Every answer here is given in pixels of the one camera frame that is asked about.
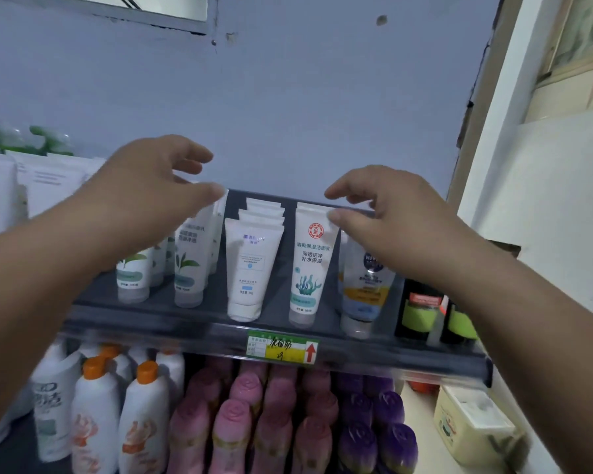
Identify person's left hand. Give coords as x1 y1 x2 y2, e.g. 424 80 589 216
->
74 134 226 273

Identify person's right hand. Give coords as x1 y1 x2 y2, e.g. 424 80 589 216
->
324 165 476 293

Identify row of green-leaf tubes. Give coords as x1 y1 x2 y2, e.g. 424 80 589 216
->
116 190 229 310

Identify seaweed print white tube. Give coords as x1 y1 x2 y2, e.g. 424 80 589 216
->
289 201 341 328

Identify rows of plain white tubes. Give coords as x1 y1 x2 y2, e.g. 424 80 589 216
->
0 150 108 242

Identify dark grey shelf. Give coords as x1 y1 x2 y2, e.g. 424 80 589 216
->
0 187 495 474

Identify person's left forearm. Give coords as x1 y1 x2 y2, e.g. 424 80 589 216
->
0 192 115 440

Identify person's right forearm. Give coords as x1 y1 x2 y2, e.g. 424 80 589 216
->
439 231 593 474

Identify purple bottles on lower shelf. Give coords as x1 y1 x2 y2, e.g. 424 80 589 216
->
331 372 420 474

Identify pink bottles on lower shelf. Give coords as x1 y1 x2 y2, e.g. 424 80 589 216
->
167 357 341 474

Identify white board panel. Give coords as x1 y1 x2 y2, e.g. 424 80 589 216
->
470 107 593 311

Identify green yellow price tag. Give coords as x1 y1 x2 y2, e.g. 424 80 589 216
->
246 330 320 366

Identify grey framed window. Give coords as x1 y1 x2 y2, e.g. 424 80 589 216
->
44 0 219 36

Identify small cream trash bin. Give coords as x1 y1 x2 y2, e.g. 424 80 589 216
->
432 384 519 471

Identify white cleaner bottle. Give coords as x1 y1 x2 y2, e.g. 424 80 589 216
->
0 384 36 455
31 350 84 463

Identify framed transom window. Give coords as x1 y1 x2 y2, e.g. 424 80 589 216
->
536 0 593 88

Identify wooden door frame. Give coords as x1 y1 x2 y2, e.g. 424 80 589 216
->
446 0 526 208

